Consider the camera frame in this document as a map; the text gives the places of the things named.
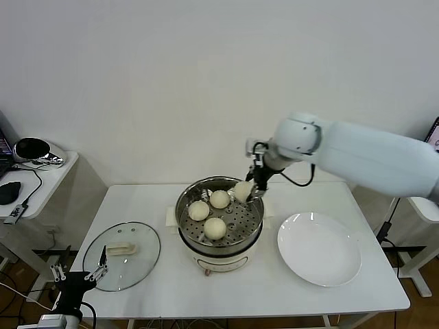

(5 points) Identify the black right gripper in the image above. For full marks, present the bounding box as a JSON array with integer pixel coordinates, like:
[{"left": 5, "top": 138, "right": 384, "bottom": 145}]
[{"left": 245, "top": 156, "right": 274, "bottom": 203}]

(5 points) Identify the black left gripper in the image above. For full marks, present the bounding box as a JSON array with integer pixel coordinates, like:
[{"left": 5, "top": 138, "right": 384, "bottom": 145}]
[{"left": 50, "top": 245, "right": 109, "bottom": 315}]

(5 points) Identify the cream steamed baozi bun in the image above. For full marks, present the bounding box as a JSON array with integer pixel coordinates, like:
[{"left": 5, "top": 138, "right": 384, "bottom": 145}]
[
  {"left": 187, "top": 200, "right": 210, "bottom": 221},
  {"left": 203, "top": 217, "right": 228, "bottom": 241},
  {"left": 233, "top": 182, "right": 254, "bottom": 203},
  {"left": 209, "top": 191, "right": 230, "bottom": 210}
]

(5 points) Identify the glass lid with cream handle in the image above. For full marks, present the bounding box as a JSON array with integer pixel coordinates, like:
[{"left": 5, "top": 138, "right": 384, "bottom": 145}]
[{"left": 82, "top": 221, "right": 161, "bottom": 293}]

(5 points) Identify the perforated steel steamer basket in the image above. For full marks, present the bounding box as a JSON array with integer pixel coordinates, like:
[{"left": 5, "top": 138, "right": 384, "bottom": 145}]
[{"left": 174, "top": 175, "right": 265, "bottom": 248}]

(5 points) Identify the cream electric cooker pot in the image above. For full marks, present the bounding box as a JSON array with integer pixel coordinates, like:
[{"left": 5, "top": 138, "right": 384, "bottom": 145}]
[{"left": 165, "top": 204, "right": 275, "bottom": 277}]

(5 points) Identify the grey usb hub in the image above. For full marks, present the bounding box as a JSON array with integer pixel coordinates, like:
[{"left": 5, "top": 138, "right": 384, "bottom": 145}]
[{"left": 2, "top": 202, "right": 29, "bottom": 226}]

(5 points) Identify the round white plate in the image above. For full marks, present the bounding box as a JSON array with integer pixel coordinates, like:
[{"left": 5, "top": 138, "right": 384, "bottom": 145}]
[{"left": 276, "top": 212, "right": 362, "bottom": 288}]

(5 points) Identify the black computer mouse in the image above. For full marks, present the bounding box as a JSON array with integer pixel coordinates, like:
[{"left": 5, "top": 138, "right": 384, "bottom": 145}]
[{"left": 0, "top": 182, "right": 21, "bottom": 206}]

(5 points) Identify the dark laptop with striped screen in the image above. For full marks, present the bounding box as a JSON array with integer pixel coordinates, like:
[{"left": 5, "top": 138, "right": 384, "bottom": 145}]
[{"left": 0, "top": 111, "right": 16, "bottom": 179}]

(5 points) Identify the white side desk with label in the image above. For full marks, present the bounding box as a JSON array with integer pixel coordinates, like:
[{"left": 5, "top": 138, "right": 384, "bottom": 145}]
[{"left": 390, "top": 197, "right": 439, "bottom": 298}]

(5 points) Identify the grey laptop with lit screen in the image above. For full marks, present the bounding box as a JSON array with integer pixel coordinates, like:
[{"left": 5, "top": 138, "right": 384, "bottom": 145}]
[{"left": 424, "top": 115, "right": 439, "bottom": 145}]

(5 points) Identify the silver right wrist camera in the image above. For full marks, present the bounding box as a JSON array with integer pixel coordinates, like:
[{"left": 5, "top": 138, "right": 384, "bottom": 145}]
[{"left": 245, "top": 137, "right": 268, "bottom": 158}]

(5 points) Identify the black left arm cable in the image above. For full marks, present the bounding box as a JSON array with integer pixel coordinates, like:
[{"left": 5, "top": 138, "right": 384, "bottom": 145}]
[{"left": 80, "top": 303, "right": 98, "bottom": 329}]

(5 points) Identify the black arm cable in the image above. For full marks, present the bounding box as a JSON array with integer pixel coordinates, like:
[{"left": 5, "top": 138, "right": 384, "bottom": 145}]
[
  {"left": 80, "top": 303, "right": 98, "bottom": 329},
  {"left": 279, "top": 163, "right": 316, "bottom": 188}
]

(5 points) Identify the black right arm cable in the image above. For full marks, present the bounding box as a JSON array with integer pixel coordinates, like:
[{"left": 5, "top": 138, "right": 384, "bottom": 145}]
[{"left": 279, "top": 163, "right": 316, "bottom": 188}]

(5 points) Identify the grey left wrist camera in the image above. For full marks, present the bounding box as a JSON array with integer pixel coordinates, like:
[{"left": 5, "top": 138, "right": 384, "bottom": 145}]
[{"left": 36, "top": 313, "right": 68, "bottom": 329}]

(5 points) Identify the thin black desk cable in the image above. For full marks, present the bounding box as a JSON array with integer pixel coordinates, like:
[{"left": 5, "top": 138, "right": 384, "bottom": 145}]
[{"left": 10, "top": 164, "right": 43, "bottom": 208}]

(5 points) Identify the cable with black adapter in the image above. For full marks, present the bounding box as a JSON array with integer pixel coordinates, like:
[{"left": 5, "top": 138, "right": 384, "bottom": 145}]
[{"left": 375, "top": 197, "right": 405, "bottom": 245}]

